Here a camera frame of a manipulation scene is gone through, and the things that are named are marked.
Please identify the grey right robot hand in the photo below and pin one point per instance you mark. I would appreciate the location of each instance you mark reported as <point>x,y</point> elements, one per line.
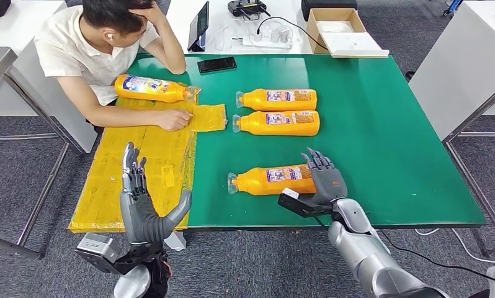
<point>327,183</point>

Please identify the person's right hand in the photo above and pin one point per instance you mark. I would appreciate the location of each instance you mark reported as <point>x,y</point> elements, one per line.
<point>174,120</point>

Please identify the person's left hand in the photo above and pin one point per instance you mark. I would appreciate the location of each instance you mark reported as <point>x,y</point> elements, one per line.
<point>151,11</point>

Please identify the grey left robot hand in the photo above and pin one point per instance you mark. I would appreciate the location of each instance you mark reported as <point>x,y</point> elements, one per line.
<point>142,222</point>

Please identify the orange detergent bottle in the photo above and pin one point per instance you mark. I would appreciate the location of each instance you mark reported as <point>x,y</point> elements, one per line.
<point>272,129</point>
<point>272,105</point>
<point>149,94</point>
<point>264,187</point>

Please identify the person's left forearm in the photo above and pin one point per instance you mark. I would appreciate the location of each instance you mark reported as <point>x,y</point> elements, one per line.
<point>171,45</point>

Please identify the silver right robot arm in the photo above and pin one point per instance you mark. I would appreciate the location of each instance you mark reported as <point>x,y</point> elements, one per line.
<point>366,255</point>

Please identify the person's right forearm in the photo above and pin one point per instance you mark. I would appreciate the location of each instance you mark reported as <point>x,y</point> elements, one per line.
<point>124,118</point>

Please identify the white table leg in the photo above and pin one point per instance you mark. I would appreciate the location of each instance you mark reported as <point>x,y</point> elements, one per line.
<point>175,242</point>

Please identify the dark tablet on stand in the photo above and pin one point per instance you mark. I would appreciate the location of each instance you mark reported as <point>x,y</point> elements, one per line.
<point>199,24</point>

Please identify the yellow taped cardboard mat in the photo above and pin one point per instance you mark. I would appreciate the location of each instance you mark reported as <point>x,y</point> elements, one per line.
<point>107,172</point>

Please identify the black smartphone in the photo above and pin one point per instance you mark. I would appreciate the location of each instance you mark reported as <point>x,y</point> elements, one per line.
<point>217,65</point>

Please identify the white table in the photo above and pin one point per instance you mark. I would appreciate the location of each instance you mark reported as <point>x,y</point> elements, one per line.
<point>223,12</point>

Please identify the person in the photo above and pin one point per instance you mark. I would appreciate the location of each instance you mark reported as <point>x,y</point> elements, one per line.
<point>75,49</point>

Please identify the black router with antennas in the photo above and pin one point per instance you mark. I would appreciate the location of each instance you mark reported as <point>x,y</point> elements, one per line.
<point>247,7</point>

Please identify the white power strip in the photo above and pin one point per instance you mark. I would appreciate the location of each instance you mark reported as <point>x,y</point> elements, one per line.
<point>268,44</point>

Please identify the white charger adapter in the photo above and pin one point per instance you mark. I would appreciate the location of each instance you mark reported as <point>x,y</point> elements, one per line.
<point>281,35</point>

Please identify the small black object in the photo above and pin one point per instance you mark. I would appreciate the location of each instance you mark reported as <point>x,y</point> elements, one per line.
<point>409,75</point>

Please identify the white box lid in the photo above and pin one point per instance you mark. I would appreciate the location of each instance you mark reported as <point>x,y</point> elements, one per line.
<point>351,44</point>

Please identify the white desk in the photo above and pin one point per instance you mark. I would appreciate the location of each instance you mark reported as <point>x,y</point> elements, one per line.
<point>457,61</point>
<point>9,28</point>

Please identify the open cardboard box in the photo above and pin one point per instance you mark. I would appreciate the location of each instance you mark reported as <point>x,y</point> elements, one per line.
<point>312,33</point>

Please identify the white moulded insert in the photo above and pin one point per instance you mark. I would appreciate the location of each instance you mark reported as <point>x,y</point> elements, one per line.
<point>335,26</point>

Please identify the blue metal object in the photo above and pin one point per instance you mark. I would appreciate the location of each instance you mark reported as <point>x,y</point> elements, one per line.
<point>452,6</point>

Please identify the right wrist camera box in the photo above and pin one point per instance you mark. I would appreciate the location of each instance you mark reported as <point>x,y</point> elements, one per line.
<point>301,205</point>

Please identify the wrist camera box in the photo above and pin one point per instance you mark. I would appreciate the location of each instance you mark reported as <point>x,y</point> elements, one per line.
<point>301,205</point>
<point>99,246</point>

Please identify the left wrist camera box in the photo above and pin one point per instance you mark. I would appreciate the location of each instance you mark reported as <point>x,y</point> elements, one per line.
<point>99,246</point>

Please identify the steel desk frame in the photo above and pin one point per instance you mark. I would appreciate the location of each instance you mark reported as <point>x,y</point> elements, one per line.
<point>475,114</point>

